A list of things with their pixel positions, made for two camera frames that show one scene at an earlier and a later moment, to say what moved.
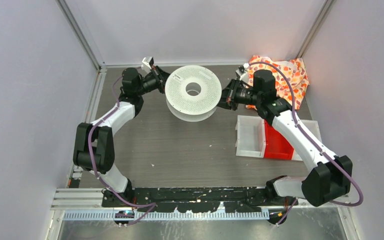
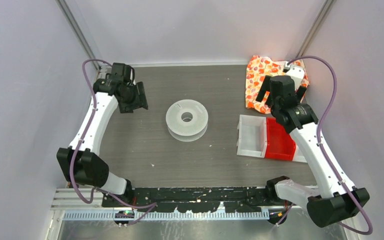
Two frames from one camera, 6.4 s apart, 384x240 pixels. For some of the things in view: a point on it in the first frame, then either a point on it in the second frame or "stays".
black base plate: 202,199 stays
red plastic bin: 276,145 stays
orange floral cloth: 295,72 stays
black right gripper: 227,99 -> 264,88
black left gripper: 162,76 -> 140,100
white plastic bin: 250,136 stays
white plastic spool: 192,92 -> 189,131
